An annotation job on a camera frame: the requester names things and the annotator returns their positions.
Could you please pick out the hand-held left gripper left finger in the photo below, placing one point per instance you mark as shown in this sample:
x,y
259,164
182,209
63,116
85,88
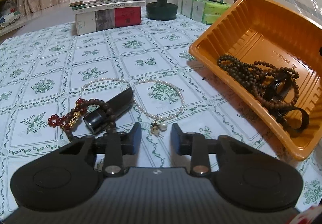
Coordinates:
x,y
137,138

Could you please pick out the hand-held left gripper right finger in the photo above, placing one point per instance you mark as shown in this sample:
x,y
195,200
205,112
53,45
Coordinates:
x,y
175,139

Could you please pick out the black cylinder case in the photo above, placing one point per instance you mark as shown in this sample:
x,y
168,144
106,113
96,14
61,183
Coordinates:
x,y
110,108

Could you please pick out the orange plastic tray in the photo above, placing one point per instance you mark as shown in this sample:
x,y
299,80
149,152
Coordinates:
x,y
254,27

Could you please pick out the floral tablecloth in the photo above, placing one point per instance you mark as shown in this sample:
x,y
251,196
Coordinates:
x,y
75,62

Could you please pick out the thick book with red spine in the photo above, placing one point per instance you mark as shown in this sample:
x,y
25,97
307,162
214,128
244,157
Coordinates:
x,y
105,20

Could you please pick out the green tissue pack bundle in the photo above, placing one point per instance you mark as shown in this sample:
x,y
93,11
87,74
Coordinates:
x,y
201,10

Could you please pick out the thin green-edged book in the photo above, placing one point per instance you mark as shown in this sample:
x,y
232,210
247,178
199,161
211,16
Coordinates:
x,y
108,3

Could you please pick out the red and white cloth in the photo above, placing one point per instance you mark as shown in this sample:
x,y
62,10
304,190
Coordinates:
x,y
305,216

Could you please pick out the white plastic bag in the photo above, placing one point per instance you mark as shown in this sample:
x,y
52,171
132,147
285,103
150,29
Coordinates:
x,y
8,16

